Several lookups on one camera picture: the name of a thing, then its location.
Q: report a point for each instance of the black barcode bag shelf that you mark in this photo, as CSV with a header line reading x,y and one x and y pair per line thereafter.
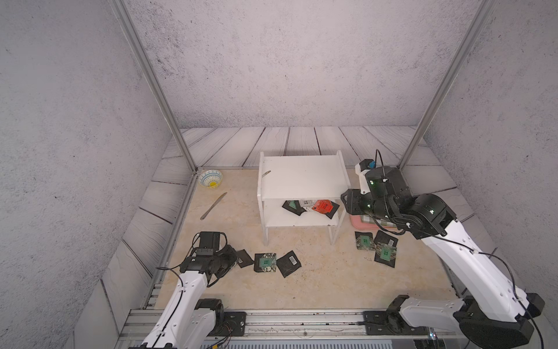
x,y
244,259

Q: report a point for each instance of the black barcode tea bag top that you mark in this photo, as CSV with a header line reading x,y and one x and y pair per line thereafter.
x,y
288,264

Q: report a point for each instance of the left metal frame post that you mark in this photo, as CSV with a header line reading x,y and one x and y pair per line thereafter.
x,y
128,27

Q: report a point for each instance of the pink tray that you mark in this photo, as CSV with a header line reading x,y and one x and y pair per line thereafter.
x,y
365,222

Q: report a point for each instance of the right metal frame post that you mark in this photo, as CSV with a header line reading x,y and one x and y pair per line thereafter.
x,y
467,44

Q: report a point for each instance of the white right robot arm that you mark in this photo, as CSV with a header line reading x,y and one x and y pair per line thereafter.
x,y
495,314

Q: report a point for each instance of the white tea bag lower shelf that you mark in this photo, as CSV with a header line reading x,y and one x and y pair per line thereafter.
x,y
307,204

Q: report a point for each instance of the red tea bag shelf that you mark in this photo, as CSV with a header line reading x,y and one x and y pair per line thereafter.
x,y
323,207

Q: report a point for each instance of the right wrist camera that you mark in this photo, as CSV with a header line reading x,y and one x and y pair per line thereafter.
x,y
385,182

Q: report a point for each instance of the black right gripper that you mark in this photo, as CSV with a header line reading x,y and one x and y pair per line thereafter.
x,y
353,200

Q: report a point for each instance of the small patterned bowl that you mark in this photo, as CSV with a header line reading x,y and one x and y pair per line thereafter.
x,y
210,178

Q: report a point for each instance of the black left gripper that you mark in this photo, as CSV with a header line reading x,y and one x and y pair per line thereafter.
x,y
227,249

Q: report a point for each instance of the white two-tier shelf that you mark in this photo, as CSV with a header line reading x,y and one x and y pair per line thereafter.
x,y
300,178

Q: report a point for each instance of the metal frame post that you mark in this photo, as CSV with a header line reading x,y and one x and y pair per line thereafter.
x,y
128,27
467,44

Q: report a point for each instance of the black barcode tea bag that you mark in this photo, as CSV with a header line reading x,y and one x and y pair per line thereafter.
x,y
386,239
288,264

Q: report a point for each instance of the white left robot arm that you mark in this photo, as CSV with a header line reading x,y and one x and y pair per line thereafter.
x,y
188,319

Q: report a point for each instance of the green label tea bag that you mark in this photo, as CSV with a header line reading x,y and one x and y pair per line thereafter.
x,y
265,263
364,241

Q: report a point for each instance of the green black bag shelf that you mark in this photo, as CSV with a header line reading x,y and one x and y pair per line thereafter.
x,y
294,207

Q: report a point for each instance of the metal base rail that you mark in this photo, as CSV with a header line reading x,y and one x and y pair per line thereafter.
x,y
320,329

